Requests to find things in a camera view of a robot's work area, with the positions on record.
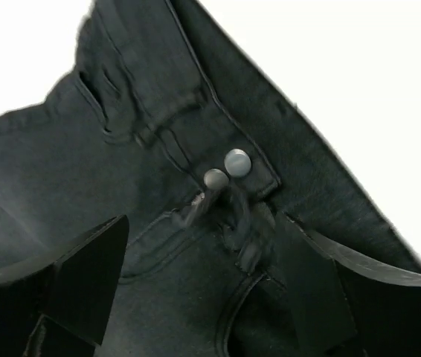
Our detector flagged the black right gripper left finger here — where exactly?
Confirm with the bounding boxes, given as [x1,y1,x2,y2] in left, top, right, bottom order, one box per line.
[0,216,129,357]

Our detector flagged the black denim trousers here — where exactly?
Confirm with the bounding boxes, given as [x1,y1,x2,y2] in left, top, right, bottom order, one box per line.
[0,1,421,356]

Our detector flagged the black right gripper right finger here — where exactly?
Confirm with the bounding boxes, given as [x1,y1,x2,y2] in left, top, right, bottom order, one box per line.
[274,213,421,356]

